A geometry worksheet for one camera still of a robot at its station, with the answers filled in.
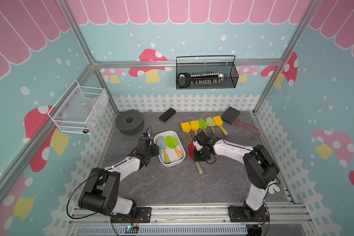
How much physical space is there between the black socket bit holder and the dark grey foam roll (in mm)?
426

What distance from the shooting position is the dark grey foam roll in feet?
3.46

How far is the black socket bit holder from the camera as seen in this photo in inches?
35.0
